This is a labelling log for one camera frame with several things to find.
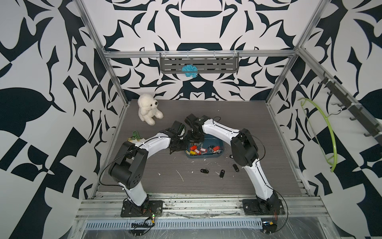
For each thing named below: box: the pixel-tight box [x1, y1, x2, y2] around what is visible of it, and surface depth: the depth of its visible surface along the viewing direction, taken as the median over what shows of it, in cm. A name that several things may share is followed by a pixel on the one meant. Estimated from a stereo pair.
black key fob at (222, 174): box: [219, 169, 226, 179], surface depth 87 cm
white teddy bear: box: [137, 93, 164, 126], surface depth 98 cm
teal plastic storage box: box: [185, 133, 225, 159], surface depth 95 cm
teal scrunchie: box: [181, 64, 199, 78], surface depth 93 cm
